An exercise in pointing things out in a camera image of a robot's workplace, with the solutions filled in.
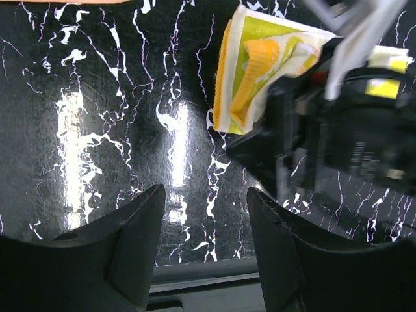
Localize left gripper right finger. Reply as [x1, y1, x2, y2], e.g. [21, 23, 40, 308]
[247, 187, 415, 311]

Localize yellow crocodile towel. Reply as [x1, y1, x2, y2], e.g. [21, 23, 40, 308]
[213, 3, 415, 136]

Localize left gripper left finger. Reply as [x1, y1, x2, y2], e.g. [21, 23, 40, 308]
[1, 185, 165, 311]

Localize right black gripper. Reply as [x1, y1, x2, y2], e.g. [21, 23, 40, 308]
[226, 38, 415, 197]

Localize orange blue patterned towel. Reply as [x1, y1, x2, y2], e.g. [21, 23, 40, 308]
[1, 0, 130, 5]

